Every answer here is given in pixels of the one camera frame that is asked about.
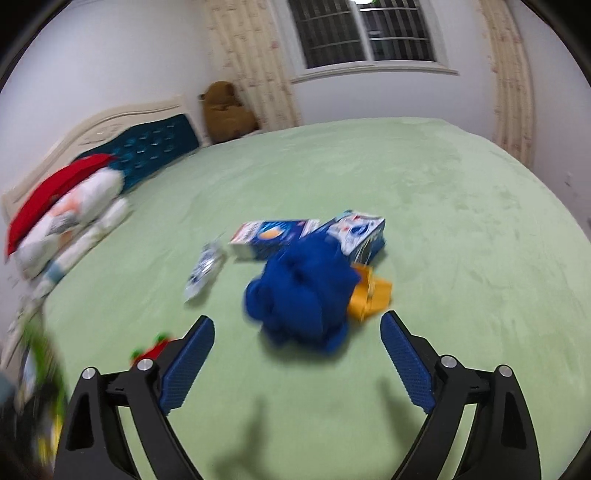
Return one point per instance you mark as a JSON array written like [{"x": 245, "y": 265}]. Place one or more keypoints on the brown teddy bear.
[{"x": 226, "y": 115}]

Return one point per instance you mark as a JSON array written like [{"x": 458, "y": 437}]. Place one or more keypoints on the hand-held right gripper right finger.
[{"x": 408, "y": 360}]

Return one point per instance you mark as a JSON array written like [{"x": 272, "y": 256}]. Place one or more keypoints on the white and blue box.
[{"x": 358, "y": 230}]

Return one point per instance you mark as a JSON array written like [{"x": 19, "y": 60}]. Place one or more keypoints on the blue box with orange circle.
[{"x": 263, "y": 235}]

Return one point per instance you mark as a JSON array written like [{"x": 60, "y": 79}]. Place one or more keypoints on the cream floral curtain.
[
  {"x": 512, "y": 92},
  {"x": 258, "y": 69}
]

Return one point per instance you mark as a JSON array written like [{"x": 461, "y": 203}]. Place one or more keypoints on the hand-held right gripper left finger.
[{"x": 189, "y": 364}]

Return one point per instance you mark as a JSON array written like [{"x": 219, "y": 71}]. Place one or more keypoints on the white printed pillow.
[{"x": 87, "y": 198}]

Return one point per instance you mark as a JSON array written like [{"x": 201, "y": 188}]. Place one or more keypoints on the cream and teal headboard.
[{"x": 147, "y": 143}]

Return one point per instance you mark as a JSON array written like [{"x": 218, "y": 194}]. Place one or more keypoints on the barred window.
[{"x": 337, "y": 32}]

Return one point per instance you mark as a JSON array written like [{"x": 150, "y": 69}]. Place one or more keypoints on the blue cloth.
[{"x": 300, "y": 295}]

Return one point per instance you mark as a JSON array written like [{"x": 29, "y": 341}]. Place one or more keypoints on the small red green toy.
[{"x": 150, "y": 351}]

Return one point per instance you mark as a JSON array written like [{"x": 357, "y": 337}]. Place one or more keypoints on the red pillow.
[{"x": 51, "y": 189}]

